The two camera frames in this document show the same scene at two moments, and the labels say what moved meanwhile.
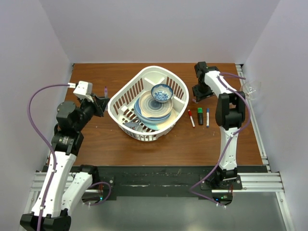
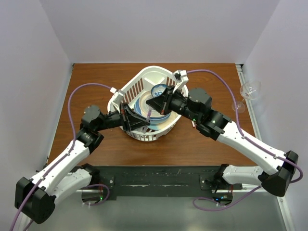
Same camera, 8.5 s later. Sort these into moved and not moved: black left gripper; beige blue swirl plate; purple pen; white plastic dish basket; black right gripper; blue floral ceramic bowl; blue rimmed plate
Moved: purple pen; black right gripper; black left gripper
Not moved: white plastic dish basket; blue rimmed plate; blue floral ceramic bowl; beige blue swirl plate
